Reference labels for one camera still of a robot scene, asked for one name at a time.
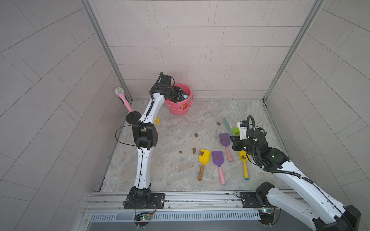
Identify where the green leaf trowel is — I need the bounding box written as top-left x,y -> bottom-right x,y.
232,127 -> 240,136

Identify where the pink plastic bucket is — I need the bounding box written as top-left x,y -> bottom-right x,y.
165,83 -> 193,116

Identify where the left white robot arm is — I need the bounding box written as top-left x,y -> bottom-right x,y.
115,83 -> 181,205

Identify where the yellow shovel wooden handle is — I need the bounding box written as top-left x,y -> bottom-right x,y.
198,149 -> 211,181

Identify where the purple square shovel front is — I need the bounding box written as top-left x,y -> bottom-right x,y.
212,151 -> 226,186

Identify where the purple square shovel pink handle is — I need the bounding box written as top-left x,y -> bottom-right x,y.
219,133 -> 233,163

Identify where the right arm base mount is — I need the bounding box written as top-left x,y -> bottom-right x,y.
235,182 -> 275,208

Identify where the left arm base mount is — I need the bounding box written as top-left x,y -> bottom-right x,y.
122,186 -> 166,209

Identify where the pink toy microphone on stand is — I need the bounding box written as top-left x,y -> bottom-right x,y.
115,87 -> 142,124

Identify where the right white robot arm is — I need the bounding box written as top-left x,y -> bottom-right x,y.
230,129 -> 361,231

